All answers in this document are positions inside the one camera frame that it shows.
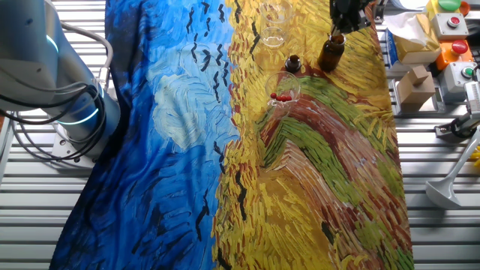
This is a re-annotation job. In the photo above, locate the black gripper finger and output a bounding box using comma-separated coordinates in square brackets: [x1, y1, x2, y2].
[329, 0, 354, 37]
[352, 0, 376, 33]

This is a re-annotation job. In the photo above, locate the clear glass dropper beaker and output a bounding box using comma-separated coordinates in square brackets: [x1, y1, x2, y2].
[264, 70, 302, 122]

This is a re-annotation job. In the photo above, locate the brown glass bottle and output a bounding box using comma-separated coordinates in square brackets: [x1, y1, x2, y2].
[317, 31, 347, 74]

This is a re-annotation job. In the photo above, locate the blue box with yellow cloth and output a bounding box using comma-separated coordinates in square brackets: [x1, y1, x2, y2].
[382, 10, 443, 72]

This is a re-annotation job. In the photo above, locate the dark brown bottle cap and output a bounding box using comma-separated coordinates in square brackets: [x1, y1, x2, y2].
[284, 54, 303, 74]

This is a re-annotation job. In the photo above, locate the clear plastic beaker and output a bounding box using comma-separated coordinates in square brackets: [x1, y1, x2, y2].
[259, 0, 294, 49]

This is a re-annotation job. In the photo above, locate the yellow box with green button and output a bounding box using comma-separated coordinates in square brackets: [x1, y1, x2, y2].
[426, 0, 472, 18]

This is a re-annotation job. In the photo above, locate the grey box with red button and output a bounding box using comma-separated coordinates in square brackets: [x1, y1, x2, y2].
[430, 13, 470, 41]

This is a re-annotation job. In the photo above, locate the small wooden block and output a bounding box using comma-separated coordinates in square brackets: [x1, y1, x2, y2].
[407, 65, 430, 86]

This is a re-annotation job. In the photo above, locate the orange box with red button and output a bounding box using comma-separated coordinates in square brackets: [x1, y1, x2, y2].
[434, 39, 475, 71]

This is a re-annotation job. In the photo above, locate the small cardboard box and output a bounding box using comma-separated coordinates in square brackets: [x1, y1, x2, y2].
[396, 73, 436, 106]

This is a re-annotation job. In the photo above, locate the grey box with green button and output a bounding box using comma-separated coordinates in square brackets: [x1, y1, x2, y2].
[437, 61, 480, 95]

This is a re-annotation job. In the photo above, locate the white plastic funnel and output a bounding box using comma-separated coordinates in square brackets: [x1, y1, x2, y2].
[425, 127, 480, 210]

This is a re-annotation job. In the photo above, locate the Van Gogh painting print cloth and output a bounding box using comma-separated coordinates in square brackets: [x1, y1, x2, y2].
[48, 0, 416, 270]

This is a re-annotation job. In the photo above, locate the silver depth camera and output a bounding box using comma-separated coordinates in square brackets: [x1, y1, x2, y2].
[463, 80, 480, 122]

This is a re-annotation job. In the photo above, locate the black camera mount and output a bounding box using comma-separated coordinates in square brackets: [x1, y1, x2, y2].
[434, 112, 480, 143]

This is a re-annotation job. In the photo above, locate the black base cable bundle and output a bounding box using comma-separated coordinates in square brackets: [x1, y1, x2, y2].
[0, 76, 109, 163]

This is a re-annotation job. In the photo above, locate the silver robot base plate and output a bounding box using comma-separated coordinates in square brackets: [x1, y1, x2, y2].
[50, 123, 99, 170]

